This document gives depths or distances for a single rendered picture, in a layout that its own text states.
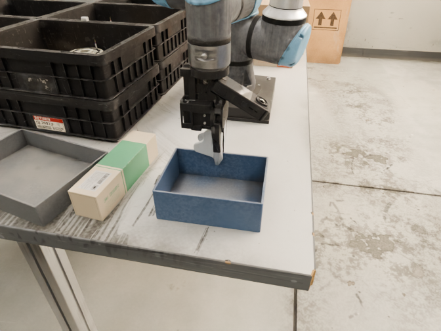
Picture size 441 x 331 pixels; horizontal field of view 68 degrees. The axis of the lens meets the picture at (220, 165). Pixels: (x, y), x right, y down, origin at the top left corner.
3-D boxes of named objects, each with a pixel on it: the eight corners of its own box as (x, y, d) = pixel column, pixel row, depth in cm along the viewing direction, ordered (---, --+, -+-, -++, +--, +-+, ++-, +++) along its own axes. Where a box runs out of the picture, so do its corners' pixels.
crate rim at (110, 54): (157, 34, 97) (156, 25, 95) (102, 67, 73) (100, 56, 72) (41, 25, 105) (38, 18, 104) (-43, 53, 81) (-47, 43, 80)
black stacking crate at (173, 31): (191, 41, 126) (189, 8, 119) (160, 66, 102) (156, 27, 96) (98, 35, 134) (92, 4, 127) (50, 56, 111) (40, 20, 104)
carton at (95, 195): (136, 151, 83) (132, 130, 80) (158, 155, 82) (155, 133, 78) (75, 215, 64) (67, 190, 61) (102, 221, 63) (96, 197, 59)
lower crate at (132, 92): (164, 99, 108) (160, 63, 102) (119, 146, 85) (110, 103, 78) (59, 87, 117) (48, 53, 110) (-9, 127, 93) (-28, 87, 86)
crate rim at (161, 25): (190, 14, 120) (190, 6, 119) (157, 34, 97) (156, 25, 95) (93, 8, 129) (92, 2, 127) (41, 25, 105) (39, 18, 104)
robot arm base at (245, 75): (256, 79, 111) (260, 49, 105) (252, 98, 99) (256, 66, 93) (212, 73, 113) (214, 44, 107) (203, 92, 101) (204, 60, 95)
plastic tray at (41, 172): (-51, 190, 70) (-62, 171, 68) (28, 144, 85) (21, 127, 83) (43, 227, 62) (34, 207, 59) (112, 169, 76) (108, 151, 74)
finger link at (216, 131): (214, 144, 69) (214, 105, 64) (223, 144, 69) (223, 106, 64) (210, 155, 65) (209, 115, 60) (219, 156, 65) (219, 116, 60)
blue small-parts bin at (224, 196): (266, 182, 72) (268, 156, 68) (260, 232, 60) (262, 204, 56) (178, 173, 75) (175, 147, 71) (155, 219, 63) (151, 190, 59)
